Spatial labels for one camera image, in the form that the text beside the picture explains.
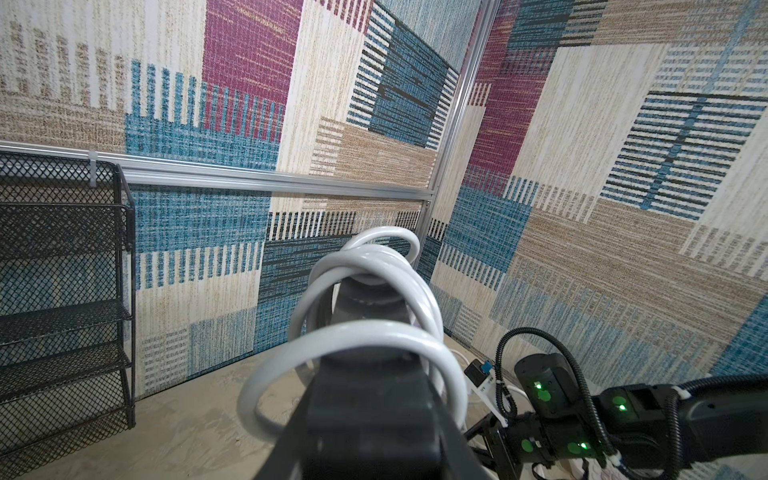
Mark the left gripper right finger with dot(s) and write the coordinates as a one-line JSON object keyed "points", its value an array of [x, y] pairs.
{"points": [[459, 450]]}

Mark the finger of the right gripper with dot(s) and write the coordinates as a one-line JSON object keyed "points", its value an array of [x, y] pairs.
{"points": [[485, 428]]}

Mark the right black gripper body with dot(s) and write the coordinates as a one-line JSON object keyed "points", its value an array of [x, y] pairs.
{"points": [[528, 440]]}

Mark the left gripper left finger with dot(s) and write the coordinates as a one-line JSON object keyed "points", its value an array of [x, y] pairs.
{"points": [[284, 461]]}

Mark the black power strip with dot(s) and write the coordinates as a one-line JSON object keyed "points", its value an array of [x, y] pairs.
{"points": [[371, 416]]}

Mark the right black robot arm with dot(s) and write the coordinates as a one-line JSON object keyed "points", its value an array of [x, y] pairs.
{"points": [[652, 426]]}

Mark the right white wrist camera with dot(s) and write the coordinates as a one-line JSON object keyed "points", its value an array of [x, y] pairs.
{"points": [[481, 381]]}

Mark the black wire shelf rack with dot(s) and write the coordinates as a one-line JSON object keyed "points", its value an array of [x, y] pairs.
{"points": [[68, 244]]}

